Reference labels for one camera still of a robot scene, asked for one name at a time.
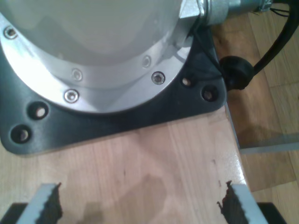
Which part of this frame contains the black cable with grommet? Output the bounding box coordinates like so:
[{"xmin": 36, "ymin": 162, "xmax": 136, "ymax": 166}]
[{"xmin": 218, "ymin": 0, "xmax": 299, "ymax": 91}]

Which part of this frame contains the grey metal strip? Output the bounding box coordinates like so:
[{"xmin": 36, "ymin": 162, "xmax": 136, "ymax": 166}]
[{"xmin": 228, "ymin": 102, "xmax": 299, "ymax": 155}]

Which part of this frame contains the silver cable connector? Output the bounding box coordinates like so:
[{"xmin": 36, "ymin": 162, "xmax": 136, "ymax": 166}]
[{"xmin": 197, "ymin": 0, "xmax": 273, "ymax": 26}]

